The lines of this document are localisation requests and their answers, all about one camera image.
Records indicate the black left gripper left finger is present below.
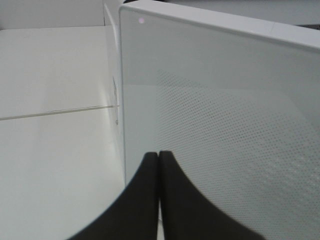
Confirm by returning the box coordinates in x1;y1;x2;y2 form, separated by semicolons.
71;152;159;240

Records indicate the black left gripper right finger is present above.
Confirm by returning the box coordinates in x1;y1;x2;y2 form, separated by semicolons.
159;151;255;240

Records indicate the white microwave door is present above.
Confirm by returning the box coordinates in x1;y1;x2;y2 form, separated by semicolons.
119;0;320;240

